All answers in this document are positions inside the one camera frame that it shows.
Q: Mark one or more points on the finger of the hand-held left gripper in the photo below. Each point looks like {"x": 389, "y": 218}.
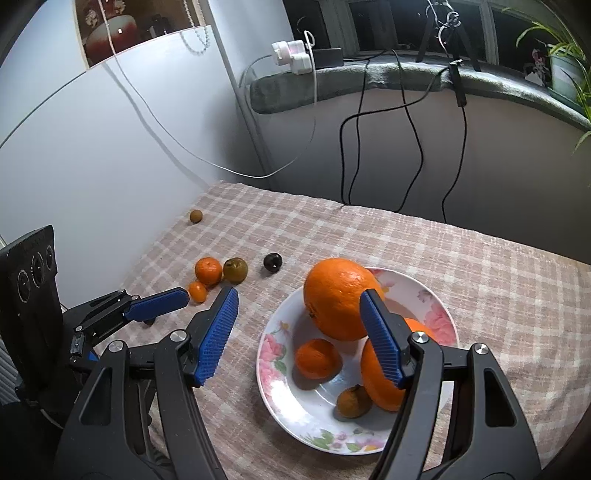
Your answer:
{"x": 157, "y": 304}

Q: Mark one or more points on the small tangerine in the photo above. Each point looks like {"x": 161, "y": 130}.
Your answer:
{"x": 316, "y": 359}
{"x": 208, "y": 270}

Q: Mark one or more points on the pale plant pot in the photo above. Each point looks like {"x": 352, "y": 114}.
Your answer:
{"x": 565, "y": 78}

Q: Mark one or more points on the grey sill mat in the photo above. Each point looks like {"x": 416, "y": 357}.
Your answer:
{"x": 392, "y": 74}

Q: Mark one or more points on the dark plum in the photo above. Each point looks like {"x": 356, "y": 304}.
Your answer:
{"x": 273, "y": 262}

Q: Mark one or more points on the large orange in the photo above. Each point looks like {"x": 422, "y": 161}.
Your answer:
{"x": 374, "y": 383}
{"x": 332, "y": 295}

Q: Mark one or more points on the red white vase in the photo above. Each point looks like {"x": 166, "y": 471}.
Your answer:
{"x": 111, "y": 37}

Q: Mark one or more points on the small orange kumquat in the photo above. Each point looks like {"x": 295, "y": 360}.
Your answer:
{"x": 197, "y": 292}

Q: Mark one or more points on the small brown longan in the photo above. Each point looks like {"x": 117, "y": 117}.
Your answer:
{"x": 196, "y": 216}

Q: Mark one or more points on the brown green kiwi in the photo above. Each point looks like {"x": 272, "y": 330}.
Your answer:
{"x": 235, "y": 270}

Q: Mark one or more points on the floral white plate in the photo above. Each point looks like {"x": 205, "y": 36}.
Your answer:
{"x": 323, "y": 410}

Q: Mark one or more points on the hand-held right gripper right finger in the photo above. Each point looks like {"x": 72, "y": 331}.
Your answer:
{"x": 385, "y": 341}

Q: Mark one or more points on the black tripod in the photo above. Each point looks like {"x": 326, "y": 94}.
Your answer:
{"x": 461, "y": 41}

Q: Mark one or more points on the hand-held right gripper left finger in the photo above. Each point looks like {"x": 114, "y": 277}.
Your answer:
{"x": 214, "y": 341}

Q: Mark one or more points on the spider plant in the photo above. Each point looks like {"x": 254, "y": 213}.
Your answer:
{"x": 561, "y": 46}

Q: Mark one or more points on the dark jar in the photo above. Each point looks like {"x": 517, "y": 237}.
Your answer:
{"x": 159, "y": 26}

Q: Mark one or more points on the brown spotted fruit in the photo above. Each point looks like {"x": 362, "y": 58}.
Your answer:
{"x": 353, "y": 401}

